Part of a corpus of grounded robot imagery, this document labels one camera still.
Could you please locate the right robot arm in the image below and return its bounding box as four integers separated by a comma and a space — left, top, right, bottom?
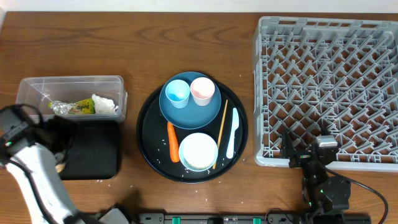
280, 129, 351, 223

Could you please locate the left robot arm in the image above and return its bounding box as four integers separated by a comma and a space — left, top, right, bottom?
1, 104, 132, 224

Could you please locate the white plastic knife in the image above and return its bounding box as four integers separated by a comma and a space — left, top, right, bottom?
226, 108, 239, 159

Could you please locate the wooden chopstick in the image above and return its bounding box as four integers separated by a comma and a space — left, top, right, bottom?
212, 99, 228, 169

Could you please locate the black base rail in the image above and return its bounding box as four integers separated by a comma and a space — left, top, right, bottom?
136, 210, 371, 224

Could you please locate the grey dishwasher rack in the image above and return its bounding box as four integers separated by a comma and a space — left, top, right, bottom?
252, 16, 397, 172

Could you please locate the light blue cup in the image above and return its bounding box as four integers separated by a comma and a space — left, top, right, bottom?
165, 80, 190, 109

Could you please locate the orange carrot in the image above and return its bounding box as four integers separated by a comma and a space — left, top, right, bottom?
167, 122, 180, 163

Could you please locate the dark blue plate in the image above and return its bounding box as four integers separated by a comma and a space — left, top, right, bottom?
159, 72, 222, 129

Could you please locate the clear plastic bin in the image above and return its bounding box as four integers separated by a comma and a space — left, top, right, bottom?
16, 75, 127, 123

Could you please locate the green snack wrapper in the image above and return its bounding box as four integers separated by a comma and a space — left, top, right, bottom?
48, 98, 95, 115

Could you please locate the round black serving tray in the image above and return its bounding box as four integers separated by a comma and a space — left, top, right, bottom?
136, 81, 248, 184

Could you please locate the black rectangular tray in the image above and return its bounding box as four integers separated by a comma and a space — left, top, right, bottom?
59, 121, 121, 180

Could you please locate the dried brown mushroom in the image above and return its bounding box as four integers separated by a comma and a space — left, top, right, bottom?
55, 164, 65, 173

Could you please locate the white tissue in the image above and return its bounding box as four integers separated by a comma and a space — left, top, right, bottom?
91, 94, 118, 114

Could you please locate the pink cup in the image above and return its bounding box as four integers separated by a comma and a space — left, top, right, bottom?
190, 77, 215, 106

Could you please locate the light blue rice bowl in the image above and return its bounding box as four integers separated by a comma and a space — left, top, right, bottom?
179, 133, 218, 172

